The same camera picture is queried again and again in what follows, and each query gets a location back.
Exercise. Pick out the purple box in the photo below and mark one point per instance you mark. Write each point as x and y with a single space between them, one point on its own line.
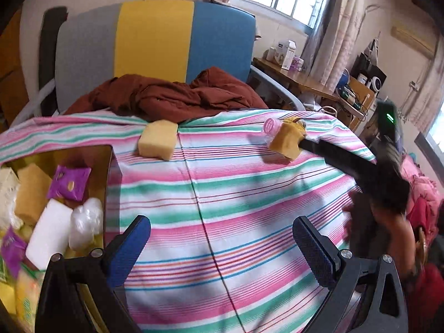
298 64

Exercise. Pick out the cardboard box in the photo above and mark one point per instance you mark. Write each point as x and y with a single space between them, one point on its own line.
52 158

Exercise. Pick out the small yellow sponge piece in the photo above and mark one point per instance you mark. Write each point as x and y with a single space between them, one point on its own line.
284 142

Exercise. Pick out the wooden cabinet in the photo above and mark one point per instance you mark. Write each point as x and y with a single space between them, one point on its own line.
12 76

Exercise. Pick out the clear plastic bag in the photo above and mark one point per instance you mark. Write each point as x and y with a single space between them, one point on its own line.
86 222

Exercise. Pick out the purple snack packet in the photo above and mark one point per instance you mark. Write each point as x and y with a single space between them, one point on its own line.
69 184
12 249

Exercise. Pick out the person's right forearm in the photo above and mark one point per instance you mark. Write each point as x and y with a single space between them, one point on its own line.
399 246

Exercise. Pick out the white round fan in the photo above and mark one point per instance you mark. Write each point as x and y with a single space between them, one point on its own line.
376 83

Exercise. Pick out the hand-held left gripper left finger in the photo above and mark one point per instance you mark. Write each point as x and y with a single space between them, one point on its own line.
126 249

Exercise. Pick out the person's right hand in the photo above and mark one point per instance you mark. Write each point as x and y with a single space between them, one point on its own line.
359 215

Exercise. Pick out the yellow snack packet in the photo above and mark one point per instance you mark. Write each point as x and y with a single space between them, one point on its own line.
29 284
6 296

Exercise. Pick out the person's red clothing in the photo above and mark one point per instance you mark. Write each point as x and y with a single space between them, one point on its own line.
426 295

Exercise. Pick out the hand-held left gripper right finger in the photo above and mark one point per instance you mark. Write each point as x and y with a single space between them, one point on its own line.
314 249

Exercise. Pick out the white foam block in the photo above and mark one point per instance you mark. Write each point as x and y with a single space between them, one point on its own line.
48 232

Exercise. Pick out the blue round item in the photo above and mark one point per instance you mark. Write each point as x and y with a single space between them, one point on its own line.
343 79

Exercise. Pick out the black bag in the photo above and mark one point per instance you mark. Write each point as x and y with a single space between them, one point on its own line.
367 63

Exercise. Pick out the grey yellow blue chair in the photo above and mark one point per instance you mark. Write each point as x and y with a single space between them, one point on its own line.
152 38

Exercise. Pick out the white box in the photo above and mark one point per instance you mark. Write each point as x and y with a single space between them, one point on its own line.
288 53

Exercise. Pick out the wooden desk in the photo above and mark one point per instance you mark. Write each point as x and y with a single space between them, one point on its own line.
298 79

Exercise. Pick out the wooden side table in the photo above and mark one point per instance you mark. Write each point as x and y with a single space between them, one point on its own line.
357 100

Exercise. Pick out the brown cloth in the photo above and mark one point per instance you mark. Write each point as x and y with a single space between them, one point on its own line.
166 97

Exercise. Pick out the pink round plastic container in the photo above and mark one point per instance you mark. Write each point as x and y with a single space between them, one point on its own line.
270 126

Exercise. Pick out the wall air conditioner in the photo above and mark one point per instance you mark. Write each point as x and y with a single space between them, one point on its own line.
412 38

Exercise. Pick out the pink blanket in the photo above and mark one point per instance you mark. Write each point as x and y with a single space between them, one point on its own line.
421 194

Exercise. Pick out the yellow patterned pouch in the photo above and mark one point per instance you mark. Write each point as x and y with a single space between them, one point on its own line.
296 126

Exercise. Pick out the striped bedsheet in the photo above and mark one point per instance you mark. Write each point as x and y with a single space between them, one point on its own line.
242 197

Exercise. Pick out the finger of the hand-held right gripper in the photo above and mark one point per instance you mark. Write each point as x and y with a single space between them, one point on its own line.
333 154

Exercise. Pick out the small white jar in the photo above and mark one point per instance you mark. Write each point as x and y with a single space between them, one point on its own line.
362 78

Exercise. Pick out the large yellow sponge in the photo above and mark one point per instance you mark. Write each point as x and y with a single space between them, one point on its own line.
33 190

